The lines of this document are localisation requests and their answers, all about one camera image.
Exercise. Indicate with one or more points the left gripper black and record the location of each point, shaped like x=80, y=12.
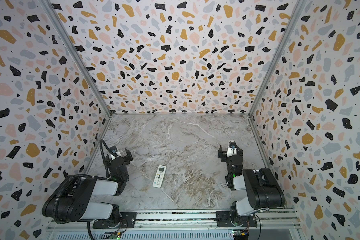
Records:
x=127, y=158

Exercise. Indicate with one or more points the white remote control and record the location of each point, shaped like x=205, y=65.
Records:
x=159, y=176

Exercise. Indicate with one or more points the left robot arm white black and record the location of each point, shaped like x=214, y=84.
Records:
x=71, y=201

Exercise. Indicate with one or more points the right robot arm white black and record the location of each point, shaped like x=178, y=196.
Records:
x=262, y=189

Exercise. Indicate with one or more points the white ventilation grille strip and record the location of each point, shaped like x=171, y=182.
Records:
x=169, y=235

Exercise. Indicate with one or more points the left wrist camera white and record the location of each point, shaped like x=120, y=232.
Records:
x=115, y=154

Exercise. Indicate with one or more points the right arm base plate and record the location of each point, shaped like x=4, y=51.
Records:
x=226, y=219

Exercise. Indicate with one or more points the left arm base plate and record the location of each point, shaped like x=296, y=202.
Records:
x=121, y=220

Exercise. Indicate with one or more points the aluminium mounting rail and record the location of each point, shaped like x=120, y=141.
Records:
x=152, y=220

